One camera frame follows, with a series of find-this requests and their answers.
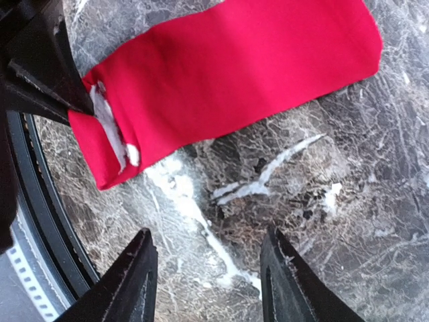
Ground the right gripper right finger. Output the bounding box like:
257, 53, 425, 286
260, 226, 363, 321

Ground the grey slotted cable duct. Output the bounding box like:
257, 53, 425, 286
6, 219, 66, 321

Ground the black front rail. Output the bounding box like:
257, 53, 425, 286
7, 111, 99, 304

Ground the red sock plain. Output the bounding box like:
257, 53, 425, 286
68, 1, 383, 190

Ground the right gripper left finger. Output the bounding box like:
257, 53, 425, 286
57, 228, 158, 321

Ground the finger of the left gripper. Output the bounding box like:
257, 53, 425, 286
6, 59, 94, 115
1, 81, 70, 125

